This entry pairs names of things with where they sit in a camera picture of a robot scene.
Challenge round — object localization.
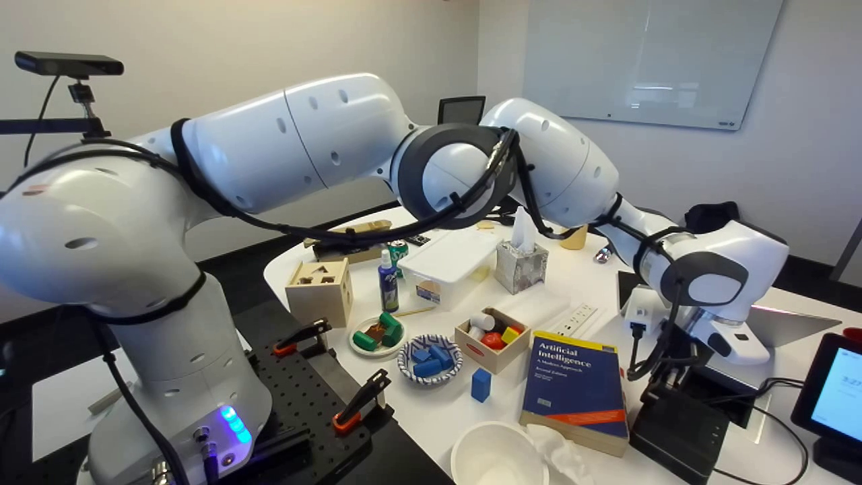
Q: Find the hand sanitizer bottle blue label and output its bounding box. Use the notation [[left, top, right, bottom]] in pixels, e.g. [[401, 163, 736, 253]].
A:
[[374, 245, 404, 316]]

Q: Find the small black box device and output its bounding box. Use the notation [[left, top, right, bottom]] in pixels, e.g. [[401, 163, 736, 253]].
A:
[[629, 381, 732, 485]]

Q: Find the black backpack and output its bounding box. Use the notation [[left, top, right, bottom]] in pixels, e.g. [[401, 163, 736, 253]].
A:
[[681, 199, 745, 237]]

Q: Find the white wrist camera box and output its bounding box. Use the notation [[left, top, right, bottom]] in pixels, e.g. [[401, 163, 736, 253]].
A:
[[619, 285, 669, 342]]

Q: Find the black orange clamp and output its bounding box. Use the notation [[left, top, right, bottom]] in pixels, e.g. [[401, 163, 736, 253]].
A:
[[330, 368, 397, 438], [269, 316, 335, 362]]

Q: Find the gold yellow wedge object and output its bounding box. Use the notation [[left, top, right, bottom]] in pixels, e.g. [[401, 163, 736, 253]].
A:
[[559, 222, 594, 253]]

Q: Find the black device power cable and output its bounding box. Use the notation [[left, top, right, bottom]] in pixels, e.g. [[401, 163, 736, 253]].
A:
[[706, 376, 815, 485]]

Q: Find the plate with green toy pieces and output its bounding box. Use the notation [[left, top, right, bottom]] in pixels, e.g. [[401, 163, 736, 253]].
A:
[[345, 311, 408, 362]]

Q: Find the tissue box with tissue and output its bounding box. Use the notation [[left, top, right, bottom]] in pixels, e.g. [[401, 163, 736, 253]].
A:
[[494, 206, 552, 296]]

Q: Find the white keypad remote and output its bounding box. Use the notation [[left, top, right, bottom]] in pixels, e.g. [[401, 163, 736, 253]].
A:
[[544, 299, 604, 342]]

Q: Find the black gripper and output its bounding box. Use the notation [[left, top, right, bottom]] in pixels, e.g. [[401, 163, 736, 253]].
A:
[[642, 308, 724, 399]]

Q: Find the black perforated mounting board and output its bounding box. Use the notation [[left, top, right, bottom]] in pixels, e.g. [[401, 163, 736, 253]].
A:
[[227, 296, 456, 485]]

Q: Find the wooden tray of coloured blocks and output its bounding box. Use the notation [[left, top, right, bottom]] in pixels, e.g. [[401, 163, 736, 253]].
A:
[[454, 306, 534, 377]]

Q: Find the white bowl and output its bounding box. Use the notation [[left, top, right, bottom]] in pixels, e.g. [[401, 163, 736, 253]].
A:
[[447, 419, 552, 485]]

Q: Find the wooden shape sorter box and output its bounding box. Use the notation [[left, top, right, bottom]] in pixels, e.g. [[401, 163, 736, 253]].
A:
[[283, 253, 357, 330]]

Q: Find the blue patterned plate with blocks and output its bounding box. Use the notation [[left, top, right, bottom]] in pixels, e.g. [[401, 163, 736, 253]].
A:
[[393, 333, 467, 392]]

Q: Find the single blue block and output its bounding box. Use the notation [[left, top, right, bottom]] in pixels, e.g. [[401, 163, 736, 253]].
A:
[[468, 368, 497, 404]]

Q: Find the white lidded plastic container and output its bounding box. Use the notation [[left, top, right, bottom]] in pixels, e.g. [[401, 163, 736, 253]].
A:
[[397, 223, 506, 316]]

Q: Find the black camera on stand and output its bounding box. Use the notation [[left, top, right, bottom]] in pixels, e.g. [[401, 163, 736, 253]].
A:
[[0, 48, 128, 174]]

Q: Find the touchscreen terminal on stand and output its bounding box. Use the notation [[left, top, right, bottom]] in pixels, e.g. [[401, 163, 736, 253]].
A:
[[789, 333, 862, 485]]

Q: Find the wall whiteboard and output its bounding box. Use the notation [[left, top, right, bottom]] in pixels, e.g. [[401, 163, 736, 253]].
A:
[[520, 0, 789, 135]]

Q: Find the blue book orange stripe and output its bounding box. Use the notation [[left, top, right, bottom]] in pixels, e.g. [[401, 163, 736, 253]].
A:
[[518, 326, 633, 459]]

